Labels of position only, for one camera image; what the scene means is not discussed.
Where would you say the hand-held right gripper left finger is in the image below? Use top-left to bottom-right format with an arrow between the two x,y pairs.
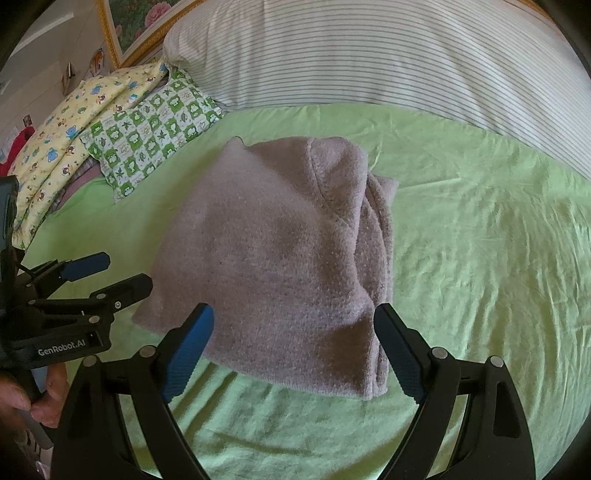
50,302 -> 215,480

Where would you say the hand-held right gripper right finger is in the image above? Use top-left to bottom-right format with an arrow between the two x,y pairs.
373,303 -> 536,480

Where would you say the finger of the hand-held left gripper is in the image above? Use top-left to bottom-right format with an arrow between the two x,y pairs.
18,251 -> 110,301
25,274 -> 153,324

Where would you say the grey fleece garment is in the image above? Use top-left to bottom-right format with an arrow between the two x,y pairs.
131,135 -> 400,401

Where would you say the person's left hand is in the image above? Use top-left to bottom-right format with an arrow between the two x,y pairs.
0,364 -> 70,430

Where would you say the pink cloth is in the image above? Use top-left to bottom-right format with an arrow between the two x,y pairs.
58,164 -> 116,210

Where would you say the green bed sheet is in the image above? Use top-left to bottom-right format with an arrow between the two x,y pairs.
14,105 -> 591,480

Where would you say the yellow cartoon print pillow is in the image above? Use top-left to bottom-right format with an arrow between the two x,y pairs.
9,61 -> 171,250

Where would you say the red cloth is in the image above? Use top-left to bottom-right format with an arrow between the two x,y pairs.
0,127 -> 37,175

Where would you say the green checkered pillow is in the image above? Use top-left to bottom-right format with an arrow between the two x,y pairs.
79,76 -> 226,204

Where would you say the gold framed painting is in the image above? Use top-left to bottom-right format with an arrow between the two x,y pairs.
96,0 -> 204,68

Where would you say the white striped duvet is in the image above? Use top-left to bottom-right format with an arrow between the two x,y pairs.
163,0 -> 591,181

